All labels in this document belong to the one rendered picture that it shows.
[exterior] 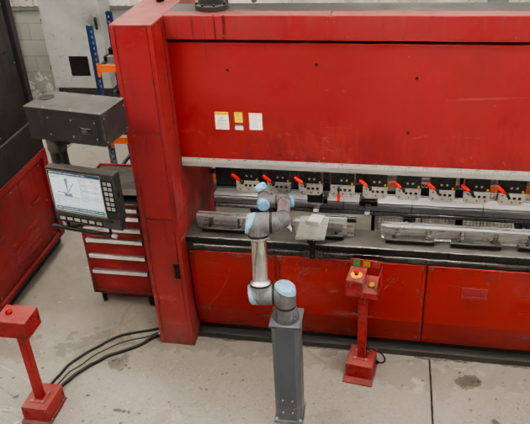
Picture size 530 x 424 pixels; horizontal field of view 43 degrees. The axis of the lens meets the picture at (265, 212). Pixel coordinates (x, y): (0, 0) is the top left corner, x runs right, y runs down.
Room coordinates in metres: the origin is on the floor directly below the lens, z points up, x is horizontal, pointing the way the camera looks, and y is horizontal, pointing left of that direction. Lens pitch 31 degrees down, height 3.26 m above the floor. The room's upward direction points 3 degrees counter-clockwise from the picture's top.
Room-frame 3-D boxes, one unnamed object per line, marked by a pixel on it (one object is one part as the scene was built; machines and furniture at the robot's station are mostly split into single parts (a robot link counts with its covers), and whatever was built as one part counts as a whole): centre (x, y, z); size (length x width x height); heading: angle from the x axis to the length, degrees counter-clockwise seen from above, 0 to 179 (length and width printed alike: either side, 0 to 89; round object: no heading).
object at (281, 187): (3.78, -0.11, 1.26); 0.15 x 0.09 x 0.17; 77
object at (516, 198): (3.48, -1.47, 1.26); 0.15 x 0.09 x 0.17; 77
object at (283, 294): (3.01, -0.08, 0.94); 0.13 x 0.12 x 0.14; 85
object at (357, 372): (3.33, -0.58, 0.06); 0.25 x 0.20 x 0.12; 160
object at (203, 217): (3.85, 0.21, 0.92); 0.50 x 0.06 x 0.10; 77
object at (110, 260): (4.40, 1.06, 0.50); 0.50 x 0.50 x 1.00; 77
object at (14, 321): (3.14, 1.50, 0.41); 0.25 x 0.20 x 0.83; 167
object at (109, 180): (3.41, 1.00, 1.42); 0.45 x 0.12 x 0.36; 68
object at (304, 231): (3.59, -0.29, 1.00); 0.26 x 0.18 x 0.01; 167
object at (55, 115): (3.51, 1.02, 1.53); 0.51 x 0.25 x 0.85; 68
